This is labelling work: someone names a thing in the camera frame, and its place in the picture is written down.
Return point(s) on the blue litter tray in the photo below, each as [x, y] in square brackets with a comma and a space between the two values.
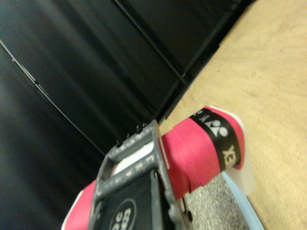
[211, 208]

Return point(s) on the black curtain stand pole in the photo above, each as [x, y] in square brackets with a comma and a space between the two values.
[48, 95]
[151, 43]

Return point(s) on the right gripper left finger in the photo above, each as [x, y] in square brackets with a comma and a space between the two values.
[134, 140]

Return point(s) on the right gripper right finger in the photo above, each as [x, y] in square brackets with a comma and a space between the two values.
[178, 208]

